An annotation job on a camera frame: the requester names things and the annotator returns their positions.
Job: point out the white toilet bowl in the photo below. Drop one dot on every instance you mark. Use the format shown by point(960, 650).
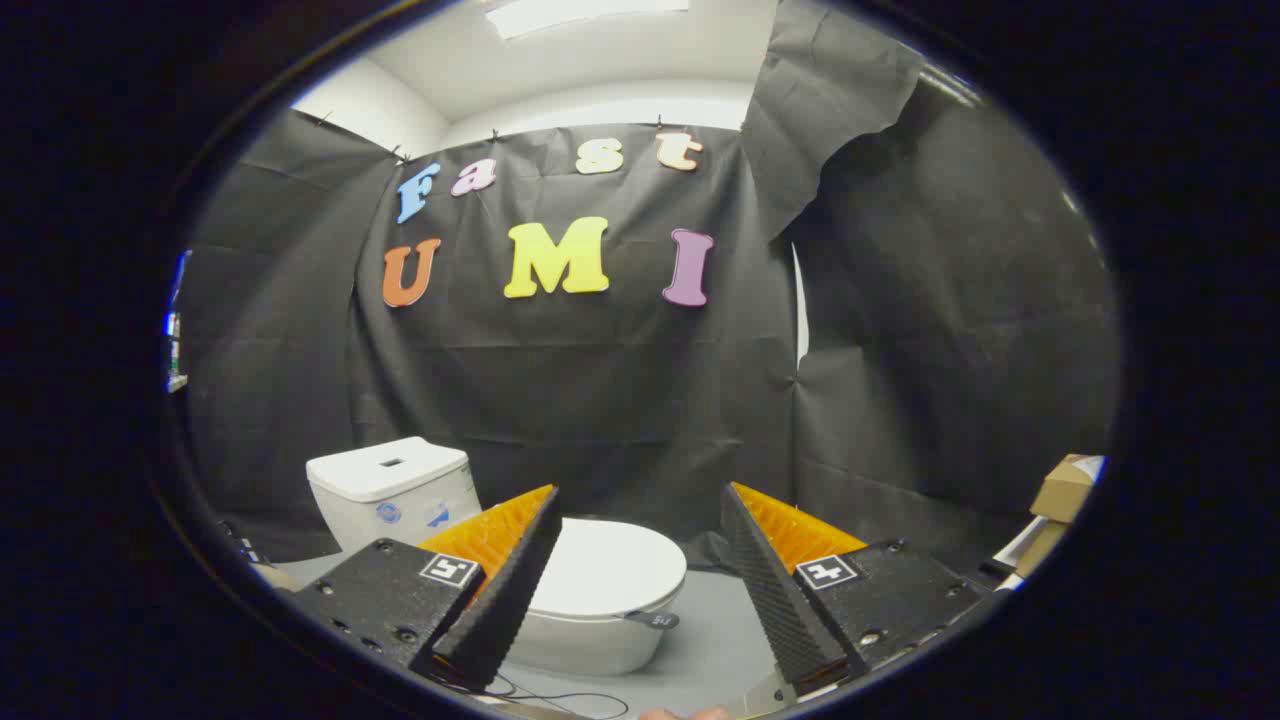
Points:
point(590, 645)

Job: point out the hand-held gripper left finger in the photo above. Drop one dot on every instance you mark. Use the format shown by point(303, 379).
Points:
point(505, 600)

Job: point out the brown cardboard box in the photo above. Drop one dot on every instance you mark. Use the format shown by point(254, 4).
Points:
point(1063, 488)
point(1040, 548)

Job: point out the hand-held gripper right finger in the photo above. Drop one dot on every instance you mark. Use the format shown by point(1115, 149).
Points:
point(780, 600)

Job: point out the black backdrop cloth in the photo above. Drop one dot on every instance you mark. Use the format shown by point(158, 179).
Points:
point(600, 380)

